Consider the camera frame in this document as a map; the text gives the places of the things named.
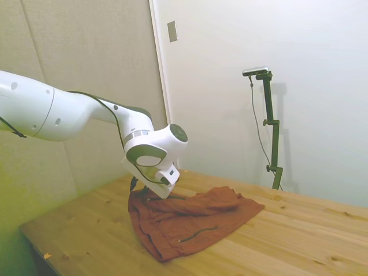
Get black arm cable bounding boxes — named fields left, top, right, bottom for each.
left=67, top=90, right=170, bottom=185

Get white door frame trim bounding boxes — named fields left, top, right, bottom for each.
left=148, top=0, right=174, bottom=127

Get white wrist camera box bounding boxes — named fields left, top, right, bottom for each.
left=155, top=164, right=181, bottom=185

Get grey exterior camera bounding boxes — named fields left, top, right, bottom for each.
left=242, top=66, right=270, bottom=78

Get grey wall switch plate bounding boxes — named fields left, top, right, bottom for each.
left=167, top=20, right=178, bottom=43

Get rust red shorts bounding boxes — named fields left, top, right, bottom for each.
left=127, top=186, right=266, bottom=263

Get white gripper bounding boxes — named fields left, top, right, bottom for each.
left=120, top=157, right=181, bottom=200

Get dark green camera stand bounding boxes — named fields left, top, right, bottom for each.
left=255, top=71, right=284, bottom=190

